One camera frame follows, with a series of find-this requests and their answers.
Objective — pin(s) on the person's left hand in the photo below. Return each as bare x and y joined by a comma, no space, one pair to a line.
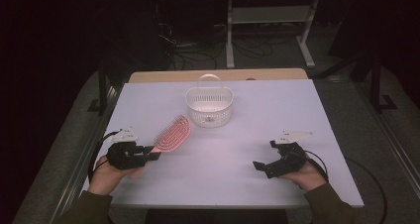
105,177

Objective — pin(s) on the black metal stand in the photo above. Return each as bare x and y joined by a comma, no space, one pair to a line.
101,88
374,82

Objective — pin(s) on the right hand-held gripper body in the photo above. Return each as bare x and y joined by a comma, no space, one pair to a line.
290,158

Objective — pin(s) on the person's right hand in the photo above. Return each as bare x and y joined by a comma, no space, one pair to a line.
307,177

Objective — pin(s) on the pink hairbrush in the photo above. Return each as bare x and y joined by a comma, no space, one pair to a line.
173,134

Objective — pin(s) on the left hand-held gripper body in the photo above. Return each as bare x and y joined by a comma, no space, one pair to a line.
125,153

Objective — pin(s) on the white slotted plastic basket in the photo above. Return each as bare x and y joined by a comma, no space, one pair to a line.
209,111

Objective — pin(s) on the white metal desk frame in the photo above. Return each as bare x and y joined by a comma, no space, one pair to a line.
270,14

